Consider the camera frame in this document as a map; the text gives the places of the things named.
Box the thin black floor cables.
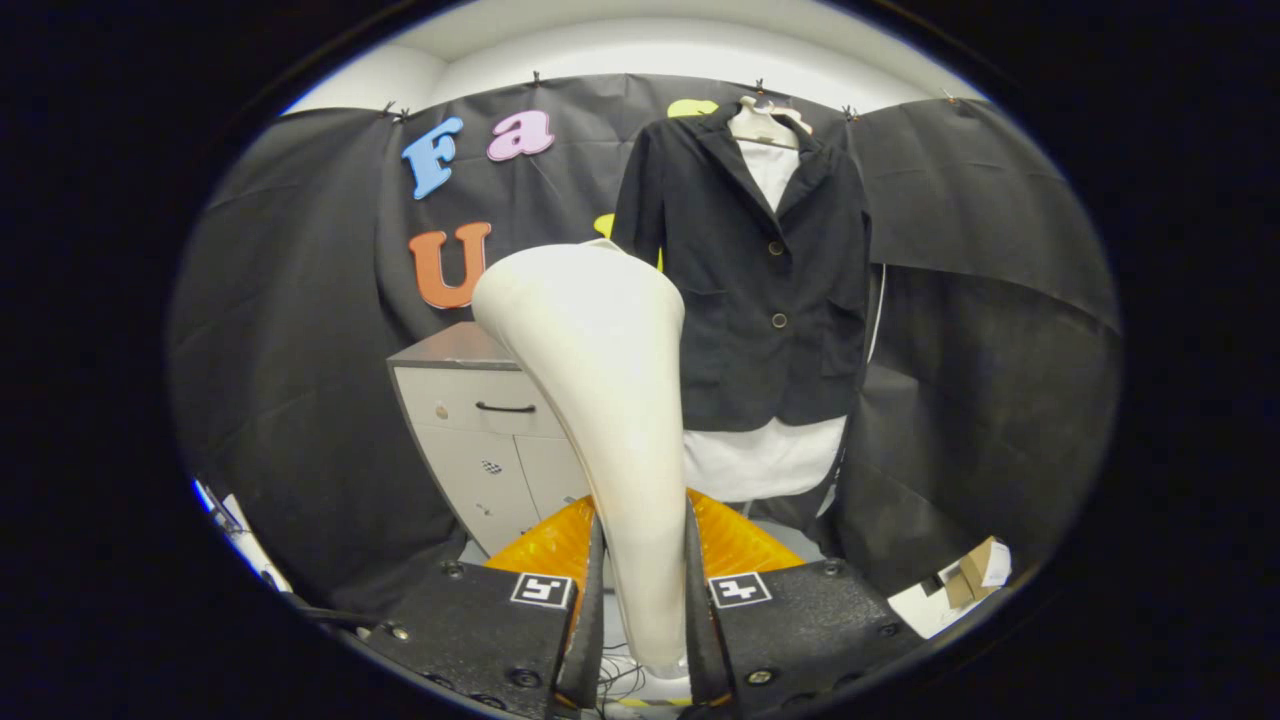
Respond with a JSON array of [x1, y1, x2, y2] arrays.
[[598, 650, 651, 716]]

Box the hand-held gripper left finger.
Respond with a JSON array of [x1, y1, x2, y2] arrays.
[[362, 490, 607, 720]]

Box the black blazer jacket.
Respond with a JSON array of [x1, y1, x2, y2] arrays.
[[610, 100, 873, 433]]

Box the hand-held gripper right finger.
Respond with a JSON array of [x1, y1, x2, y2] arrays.
[[685, 490, 926, 720]]

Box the black backdrop cloth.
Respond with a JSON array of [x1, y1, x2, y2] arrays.
[[168, 72, 1121, 616]]

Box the white shirt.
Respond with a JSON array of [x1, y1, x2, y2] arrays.
[[683, 135, 849, 503]]

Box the white garment steamer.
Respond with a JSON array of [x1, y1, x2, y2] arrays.
[[470, 240, 691, 706]]

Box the white paper sheet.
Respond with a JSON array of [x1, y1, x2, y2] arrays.
[[888, 560, 986, 641]]

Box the grey cabinet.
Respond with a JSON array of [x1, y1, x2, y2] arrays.
[[387, 320, 593, 557]]

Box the thin white wall cable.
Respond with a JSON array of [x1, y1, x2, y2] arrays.
[[865, 262, 889, 366]]

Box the white plastic hanger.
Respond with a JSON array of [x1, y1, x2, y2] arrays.
[[727, 95, 813, 151]]

